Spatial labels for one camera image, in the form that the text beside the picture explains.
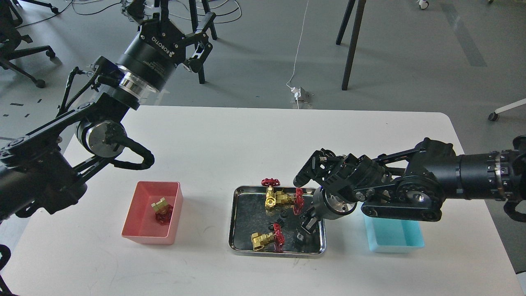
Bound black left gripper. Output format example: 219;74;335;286
117;0;216;92

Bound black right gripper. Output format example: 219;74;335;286
295;187;356;244

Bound brass valve red handle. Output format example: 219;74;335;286
251;230;284;252
275;187;305;216
151;197;173;225
261;178;280;210

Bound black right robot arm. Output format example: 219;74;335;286
293;135;525;234

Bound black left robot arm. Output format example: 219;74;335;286
1;0;217;221

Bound blue plastic box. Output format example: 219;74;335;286
363;215;426;253

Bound pink plastic box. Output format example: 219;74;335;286
121;180;183;245

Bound metal tray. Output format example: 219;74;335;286
228;185;327;257

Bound black table leg left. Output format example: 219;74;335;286
189;0;218;84

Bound black table leg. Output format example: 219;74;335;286
335;0;366;90
189;0;218;84

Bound white power adapter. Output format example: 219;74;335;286
291;87;314;109

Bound black office chair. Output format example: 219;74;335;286
0;0;56;88

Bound black table leg right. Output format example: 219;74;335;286
335;0;366;90

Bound brass valve red handle bottom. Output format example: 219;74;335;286
251;230;284;252

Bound brass valve red handle top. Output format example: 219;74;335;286
261;178;280;210

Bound black floor cables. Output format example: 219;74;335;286
16;0;243;24

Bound white cable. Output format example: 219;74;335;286
286;0;310;89

